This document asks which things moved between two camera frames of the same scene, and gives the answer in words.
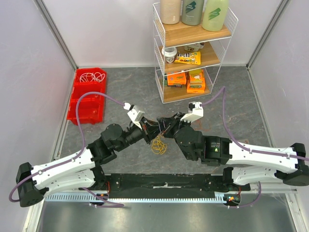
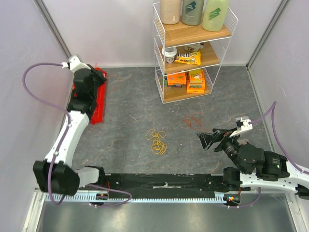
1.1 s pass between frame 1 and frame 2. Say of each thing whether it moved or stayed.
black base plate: stayed
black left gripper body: moved
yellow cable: stayed
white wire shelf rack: stayed
